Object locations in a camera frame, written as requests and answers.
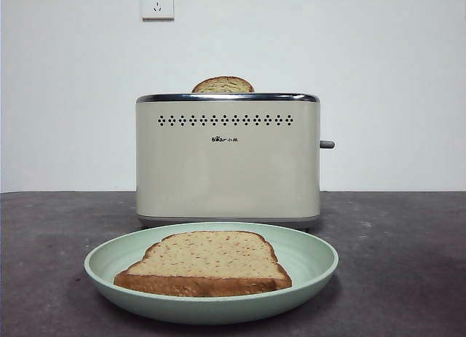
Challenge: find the pale green round plate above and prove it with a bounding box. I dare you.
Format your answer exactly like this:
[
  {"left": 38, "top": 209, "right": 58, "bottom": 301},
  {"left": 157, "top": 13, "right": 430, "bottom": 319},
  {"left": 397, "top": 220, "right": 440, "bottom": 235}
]
[{"left": 84, "top": 221, "right": 339, "bottom": 325}]

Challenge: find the white wall socket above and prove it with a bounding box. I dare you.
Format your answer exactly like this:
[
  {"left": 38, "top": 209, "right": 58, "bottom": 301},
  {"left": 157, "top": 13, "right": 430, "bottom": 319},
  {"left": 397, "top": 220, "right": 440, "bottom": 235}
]
[{"left": 141, "top": 0, "right": 175, "bottom": 22}]

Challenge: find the cream two-slot toaster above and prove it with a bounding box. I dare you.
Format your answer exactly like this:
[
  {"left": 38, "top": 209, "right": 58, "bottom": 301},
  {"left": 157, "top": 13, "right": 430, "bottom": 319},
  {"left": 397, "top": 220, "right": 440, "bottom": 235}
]
[{"left": 135, "top": 92, "right": 321, "bottom": 231}]

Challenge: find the small toast bread slice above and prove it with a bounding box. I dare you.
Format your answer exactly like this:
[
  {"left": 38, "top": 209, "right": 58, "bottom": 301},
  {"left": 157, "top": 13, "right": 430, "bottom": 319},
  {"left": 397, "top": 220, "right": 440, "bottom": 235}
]
[{"left": 191, "top": 75, "right": 255, "bottom": 94}]

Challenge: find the large toast bread slice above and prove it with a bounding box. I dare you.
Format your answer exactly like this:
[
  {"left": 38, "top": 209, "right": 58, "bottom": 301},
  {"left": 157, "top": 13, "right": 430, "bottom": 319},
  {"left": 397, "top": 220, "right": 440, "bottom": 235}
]
[{"left": 114, "top": 230, "right": 293, "bottom": 298}]

